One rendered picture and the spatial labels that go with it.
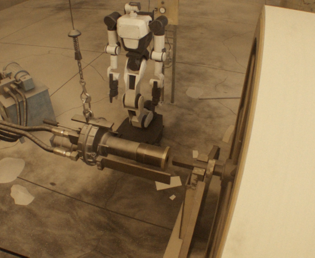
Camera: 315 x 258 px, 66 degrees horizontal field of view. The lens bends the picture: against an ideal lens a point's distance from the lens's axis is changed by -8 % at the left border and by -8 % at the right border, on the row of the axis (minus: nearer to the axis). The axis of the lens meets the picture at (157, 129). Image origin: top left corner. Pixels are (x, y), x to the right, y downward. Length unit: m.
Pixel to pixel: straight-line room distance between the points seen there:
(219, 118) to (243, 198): 2.80
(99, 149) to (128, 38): 1.08
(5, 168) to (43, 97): 0.88
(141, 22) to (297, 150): 1.79
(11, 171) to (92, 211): 1.03
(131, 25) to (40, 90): 1.40
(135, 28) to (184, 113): 1.55
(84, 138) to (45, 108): 1.79
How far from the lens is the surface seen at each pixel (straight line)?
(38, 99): 3.16
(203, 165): 1.43
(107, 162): 1.57
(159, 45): 2.27
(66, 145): 1.73
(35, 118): 3.25
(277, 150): 0.63
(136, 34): 2.24
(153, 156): 1.44
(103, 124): 1.49
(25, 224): 2.54
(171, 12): 3.08
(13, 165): 3.05
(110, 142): 1.53
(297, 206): 0.64
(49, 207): 2.56
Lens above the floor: 1.97
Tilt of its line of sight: 39 degrees down
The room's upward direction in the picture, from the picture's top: straight up
